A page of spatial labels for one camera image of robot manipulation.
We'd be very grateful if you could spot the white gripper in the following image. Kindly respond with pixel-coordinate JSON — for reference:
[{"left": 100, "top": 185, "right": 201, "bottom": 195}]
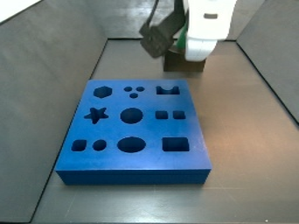
[{"left": 182, "top": 0, "right": 237, "bottom": 61}]

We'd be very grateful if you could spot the green oval cylinder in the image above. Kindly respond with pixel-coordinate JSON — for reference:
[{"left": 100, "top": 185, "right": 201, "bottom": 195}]
[{"left": 176, "top": 26, "right": 186, "bottom": 49}]

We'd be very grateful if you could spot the black curved cradle fixture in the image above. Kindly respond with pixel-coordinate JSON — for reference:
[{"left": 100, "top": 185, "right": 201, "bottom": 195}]
[{"left": 162, "top": 48, "right": 205, "bottom": 72}]

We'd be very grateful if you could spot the blue shape sorter block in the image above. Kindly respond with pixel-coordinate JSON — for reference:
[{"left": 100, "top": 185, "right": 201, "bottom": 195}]
[{"left": 54, "top": 80, "right": 210, "bottom": 185}]

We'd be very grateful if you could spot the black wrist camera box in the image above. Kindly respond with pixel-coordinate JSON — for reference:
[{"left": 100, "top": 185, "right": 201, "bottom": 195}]
[{"left": 137, "top": 11, "right": 186, "bottom": 59}]

